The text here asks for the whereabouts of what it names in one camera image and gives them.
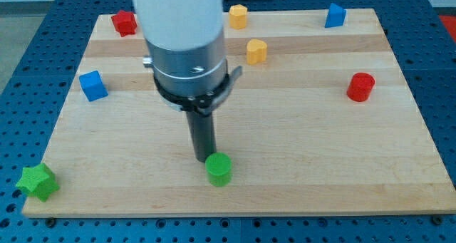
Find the yellow heart block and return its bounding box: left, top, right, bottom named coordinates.
left=247, top=39, right=268, bottom=65

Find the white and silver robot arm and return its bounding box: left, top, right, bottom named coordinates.
left=132, top=0, right=242, bottom=115

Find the wooden board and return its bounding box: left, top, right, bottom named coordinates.
left=22, top=9, right=455, bottom=218

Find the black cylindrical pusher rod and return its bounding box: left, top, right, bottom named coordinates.
left=186, top=112, right=217, bottom=163

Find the green cylinder block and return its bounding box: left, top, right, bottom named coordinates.
left=205, top=152, right=232, bottom=187

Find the yellow hexagon block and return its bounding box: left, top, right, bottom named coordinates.
left=229, top=4, right=248, bottom=29

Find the blue cube block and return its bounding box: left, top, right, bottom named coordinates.
left=78, top=71, right=108, bottom=102

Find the red star block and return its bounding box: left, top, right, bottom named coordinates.
left=111, top=10, right=138, bottom=37

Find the red cylinder block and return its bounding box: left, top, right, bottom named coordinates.
left=346, top=72, right=375, bottom=102

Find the blue triangle block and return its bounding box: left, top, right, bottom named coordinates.
left=325, top=3, right=347, bottom=28

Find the green star block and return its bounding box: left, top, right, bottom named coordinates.
left=16, top=163, right=60, bottom=202

